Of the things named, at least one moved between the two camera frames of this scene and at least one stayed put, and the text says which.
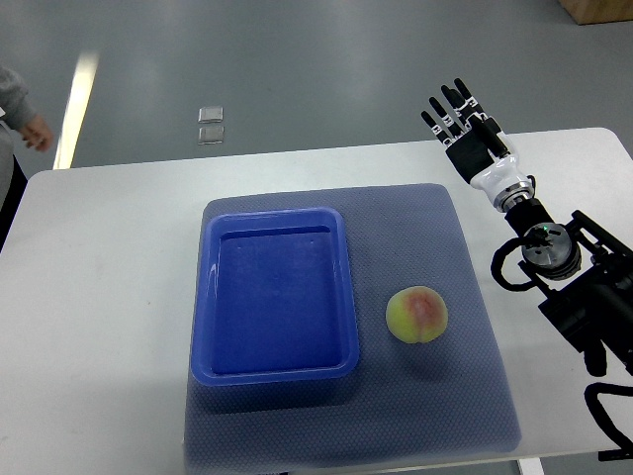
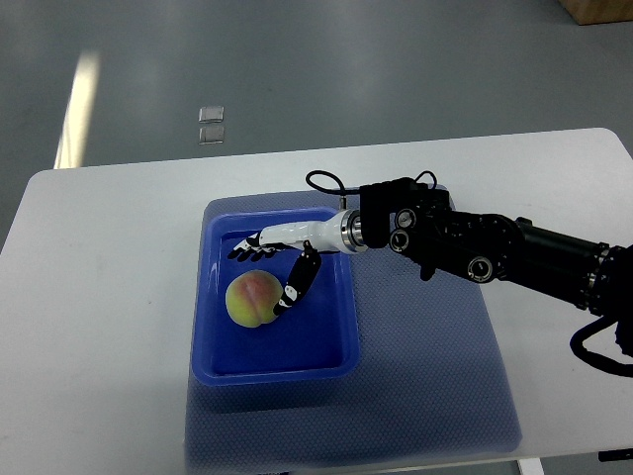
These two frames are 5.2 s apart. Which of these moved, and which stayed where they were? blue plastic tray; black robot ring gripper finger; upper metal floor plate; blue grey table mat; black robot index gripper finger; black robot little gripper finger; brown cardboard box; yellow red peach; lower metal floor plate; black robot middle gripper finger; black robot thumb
Moved: black robot ring gripper finger; black robot thumb; black robot index gripper finger; black robot middle gripper finger; black robot little gripper finger; yellow red peach
Stayed: blue plastic tray; blue grey table mat; upper metal floor plate; lower metal floor plate; brown cardboard box
